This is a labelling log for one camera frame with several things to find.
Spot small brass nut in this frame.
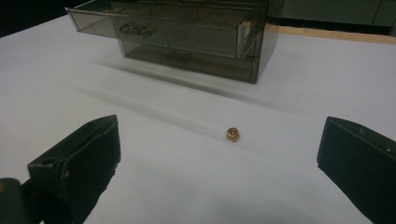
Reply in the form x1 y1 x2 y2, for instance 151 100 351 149
226 127 240 143

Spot smoky transparent drawer cabinet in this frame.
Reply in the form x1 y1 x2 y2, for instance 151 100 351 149
117 0 285 85

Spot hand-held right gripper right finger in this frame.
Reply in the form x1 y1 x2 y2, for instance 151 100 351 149
317 116 396 224

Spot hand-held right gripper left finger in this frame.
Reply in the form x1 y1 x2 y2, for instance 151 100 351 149
27 114 122 224

